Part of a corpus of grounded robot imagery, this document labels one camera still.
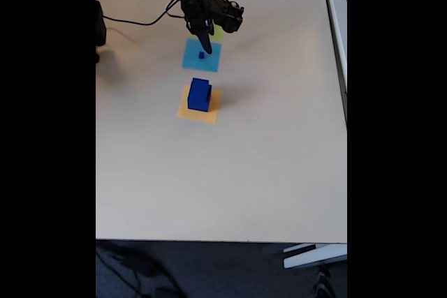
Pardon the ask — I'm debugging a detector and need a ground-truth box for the light blue paper square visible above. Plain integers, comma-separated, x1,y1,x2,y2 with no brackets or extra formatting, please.
181,37,223,73

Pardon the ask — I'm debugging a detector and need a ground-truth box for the orange paper square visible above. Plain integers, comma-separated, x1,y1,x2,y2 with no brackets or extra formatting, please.
176,83,224,125

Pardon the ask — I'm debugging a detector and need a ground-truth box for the large blue cube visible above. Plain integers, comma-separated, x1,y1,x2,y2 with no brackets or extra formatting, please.
187,84,213,113

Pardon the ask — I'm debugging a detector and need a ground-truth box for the black stand leg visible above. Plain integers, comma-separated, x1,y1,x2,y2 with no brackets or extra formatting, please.
312,265,336,298

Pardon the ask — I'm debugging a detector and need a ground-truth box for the black camera box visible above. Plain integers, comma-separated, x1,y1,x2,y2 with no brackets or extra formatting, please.
209,0,244,33

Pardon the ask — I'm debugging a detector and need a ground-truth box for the long black cable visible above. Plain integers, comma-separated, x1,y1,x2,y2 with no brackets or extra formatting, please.
102,0,186,27

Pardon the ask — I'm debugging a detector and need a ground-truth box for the black floor cable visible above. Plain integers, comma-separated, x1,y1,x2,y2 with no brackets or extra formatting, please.
96,244,182,298

